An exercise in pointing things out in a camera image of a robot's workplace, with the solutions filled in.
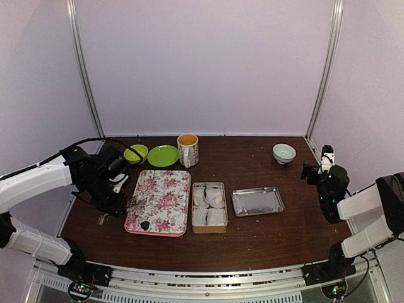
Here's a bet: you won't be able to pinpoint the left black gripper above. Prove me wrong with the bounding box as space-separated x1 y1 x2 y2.
81 174 128 217

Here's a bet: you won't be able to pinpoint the metal tongs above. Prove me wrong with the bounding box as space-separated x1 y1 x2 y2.
97 198 146 226

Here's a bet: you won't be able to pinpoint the tan tin lid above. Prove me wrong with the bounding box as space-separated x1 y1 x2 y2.
231 187 285 217

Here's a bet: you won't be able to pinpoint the white heart chocolate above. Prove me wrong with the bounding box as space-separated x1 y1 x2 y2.
215 196 223 204

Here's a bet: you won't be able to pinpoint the white swirl chocolate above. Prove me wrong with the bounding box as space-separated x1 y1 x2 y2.
194 196 204 206

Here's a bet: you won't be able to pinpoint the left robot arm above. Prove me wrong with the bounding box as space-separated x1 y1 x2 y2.
1 146 129 280

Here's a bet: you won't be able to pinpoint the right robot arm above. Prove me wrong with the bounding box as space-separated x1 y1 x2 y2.
300 162 403 279

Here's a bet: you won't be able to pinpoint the dark chocolate piece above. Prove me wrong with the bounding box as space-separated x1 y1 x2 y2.
140 221 150 230

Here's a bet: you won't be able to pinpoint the tan chocolate tin box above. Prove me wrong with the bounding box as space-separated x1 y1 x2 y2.
191 182 229 234

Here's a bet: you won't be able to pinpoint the pale celadon small bowl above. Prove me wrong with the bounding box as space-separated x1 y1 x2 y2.
272 143 297 165

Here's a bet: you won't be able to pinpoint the green plastic bowl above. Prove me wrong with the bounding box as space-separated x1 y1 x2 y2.
124 145 148 165

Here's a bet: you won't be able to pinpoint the green plastic plate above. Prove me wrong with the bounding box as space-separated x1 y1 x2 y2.
147 145 179 167

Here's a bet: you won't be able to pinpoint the floral mug orange inside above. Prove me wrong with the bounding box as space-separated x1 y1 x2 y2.
177 134 199 169

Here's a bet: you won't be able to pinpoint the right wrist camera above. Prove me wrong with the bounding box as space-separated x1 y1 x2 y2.
319 145 335 174

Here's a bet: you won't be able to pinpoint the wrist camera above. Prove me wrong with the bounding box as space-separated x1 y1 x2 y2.
319 145 335 174
95 146 129 193

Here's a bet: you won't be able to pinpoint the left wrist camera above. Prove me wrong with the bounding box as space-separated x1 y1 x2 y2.
95 146 129 193

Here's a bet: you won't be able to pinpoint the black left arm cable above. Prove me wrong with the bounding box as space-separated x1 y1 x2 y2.
0 137 143 181

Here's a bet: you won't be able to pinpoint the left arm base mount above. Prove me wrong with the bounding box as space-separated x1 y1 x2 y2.
54 255 112 302

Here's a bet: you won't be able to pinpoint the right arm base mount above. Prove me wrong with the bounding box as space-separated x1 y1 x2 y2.
301 242 356 300

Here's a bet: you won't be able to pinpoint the right aluminium corner post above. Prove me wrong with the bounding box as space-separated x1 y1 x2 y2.
305 0 344 142

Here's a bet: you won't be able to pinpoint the aluminium corner post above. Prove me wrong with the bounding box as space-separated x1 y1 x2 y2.
66 0 105 138
305 0 344 142

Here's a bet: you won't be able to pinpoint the aluminium front rail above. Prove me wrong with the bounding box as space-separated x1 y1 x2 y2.
27 249 392 303

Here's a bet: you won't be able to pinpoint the left aluminium corner post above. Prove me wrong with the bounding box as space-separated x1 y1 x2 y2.
66 0 105 138

